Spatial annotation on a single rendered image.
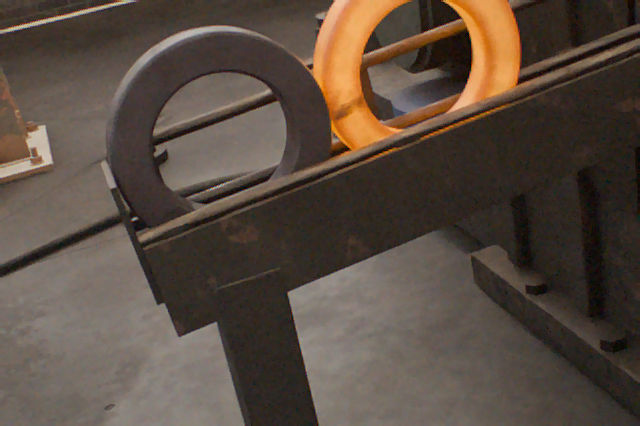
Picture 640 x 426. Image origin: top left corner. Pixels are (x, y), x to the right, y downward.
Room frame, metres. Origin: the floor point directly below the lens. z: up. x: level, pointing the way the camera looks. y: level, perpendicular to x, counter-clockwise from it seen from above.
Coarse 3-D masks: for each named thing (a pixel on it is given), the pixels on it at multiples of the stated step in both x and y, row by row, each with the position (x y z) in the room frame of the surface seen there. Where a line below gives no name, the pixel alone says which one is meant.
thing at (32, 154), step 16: (0, 64) 3.32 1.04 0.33; (0, 80) 3.05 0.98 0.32; (0, 96) 3.05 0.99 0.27; (0, 112) 3.04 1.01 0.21; (16, 112) 3.34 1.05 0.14; (0, 128) 3.04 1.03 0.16; (16, 128) 3.05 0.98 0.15; (32, 128) 3.43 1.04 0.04; (0, 144) 3.04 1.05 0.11; (16, 144) 3.05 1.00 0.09; (32, 144) 3.25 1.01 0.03; (48, 144) 3.21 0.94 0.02; (0, 160) 3.03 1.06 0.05; (16, 160) 3.04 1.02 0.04; (32, 160) 2.97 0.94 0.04; (48, 160) 2.99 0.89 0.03; (0, 176) 2.92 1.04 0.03; (16, 176) 2.92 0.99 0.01
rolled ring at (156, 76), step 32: (192, 32) 0.70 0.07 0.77; (224, 32) 0.70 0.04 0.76; (160, 64) 0.68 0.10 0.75; (192, 64) 0.69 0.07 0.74; (224, 64) 0.69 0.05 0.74; (256, 64) 0.70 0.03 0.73; (288, 64) 0.71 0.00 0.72; (128, 96) 0.67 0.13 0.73; (160, 96) 0.68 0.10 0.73; (288, 96) 0.70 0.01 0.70; (320, 96) 0.71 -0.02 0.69; (128, 128) 0.67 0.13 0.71; (288, 128) 0.73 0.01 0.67; (320, 128) 0.71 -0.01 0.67; (128, 160) 0.67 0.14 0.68; (288, 160) 0.71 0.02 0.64; (320, 160) 0.71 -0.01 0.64; (128, 192) 0.67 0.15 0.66; (160, 192) 0.67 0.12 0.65
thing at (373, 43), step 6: (324, 12) 3.11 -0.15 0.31; (318, 18) 3.03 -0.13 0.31; (324, 18) 3.01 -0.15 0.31; (318, 24) 3.04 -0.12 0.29; (318, 30) 3.01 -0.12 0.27; (372, 36) 2.52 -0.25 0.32; (372, 42) 2.53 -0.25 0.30; (378, 42) 2.52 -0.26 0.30; (366, 48) 2.55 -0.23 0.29; (372, 48) 2.53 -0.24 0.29; (378, 48) 2.52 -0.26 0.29; (306, 60) 3.16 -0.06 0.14; (312, 60) 3.15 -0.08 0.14; (312, 66) 3.10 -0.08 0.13; (312, 72) 2.97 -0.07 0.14
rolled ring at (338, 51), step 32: (352, 0) 0.73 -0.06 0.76; (384, 0) 0.73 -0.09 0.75; (448, 0) 0.75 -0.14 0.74; (480, 0) 0.75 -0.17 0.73; (320, 32) 0.75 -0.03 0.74; (352, 32) 0.72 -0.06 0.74; (480, 32) 0.76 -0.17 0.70; (512, 32) 0.76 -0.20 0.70; (320, 64) 0.73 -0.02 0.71; (352, 64) 0.72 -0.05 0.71; (480, 64) 0.77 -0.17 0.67; (512, 64) 0.76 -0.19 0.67; (352, 96) 0.72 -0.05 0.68; (480, 96) 0.75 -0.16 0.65; (352, 128) 0.72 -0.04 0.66; (384, 128) 0.73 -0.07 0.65
